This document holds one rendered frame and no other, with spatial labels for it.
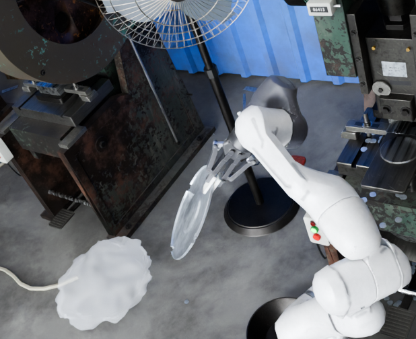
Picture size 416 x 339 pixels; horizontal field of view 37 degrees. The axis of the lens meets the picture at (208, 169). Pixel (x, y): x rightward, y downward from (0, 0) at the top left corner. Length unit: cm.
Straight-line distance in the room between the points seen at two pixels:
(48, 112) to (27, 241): 86
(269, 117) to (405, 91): 64
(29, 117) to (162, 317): 121
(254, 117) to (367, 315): 50
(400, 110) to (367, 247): 73
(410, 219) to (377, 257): 76
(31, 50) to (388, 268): 163
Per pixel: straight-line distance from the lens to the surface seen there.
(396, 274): 138
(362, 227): 131
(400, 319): 239
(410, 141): 208
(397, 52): 187
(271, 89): 149
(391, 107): 197
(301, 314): 161
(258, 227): 297
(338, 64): 191
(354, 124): 223
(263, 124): 139
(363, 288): 134
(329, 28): 184
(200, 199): 178
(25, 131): 318
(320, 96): 367
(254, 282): 281
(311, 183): 134
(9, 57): 244
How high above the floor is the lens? 217
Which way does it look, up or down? 39 degrees down
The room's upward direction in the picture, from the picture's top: 23 degrees counter-clockwise
